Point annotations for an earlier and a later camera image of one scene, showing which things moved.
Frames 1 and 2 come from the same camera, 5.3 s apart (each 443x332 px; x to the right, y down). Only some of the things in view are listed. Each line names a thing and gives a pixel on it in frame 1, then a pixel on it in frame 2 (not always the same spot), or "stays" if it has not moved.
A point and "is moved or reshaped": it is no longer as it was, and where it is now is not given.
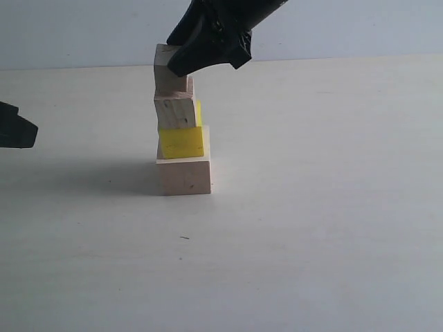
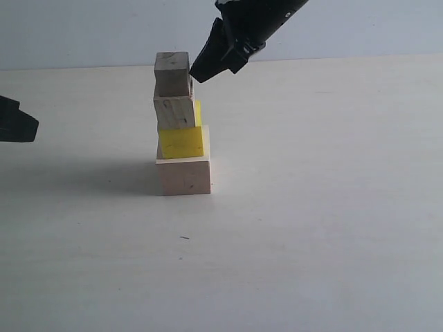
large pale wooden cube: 187,175 stays
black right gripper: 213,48 -> 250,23
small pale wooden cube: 166,81 is moved or reshaped
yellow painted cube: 181,142 stays
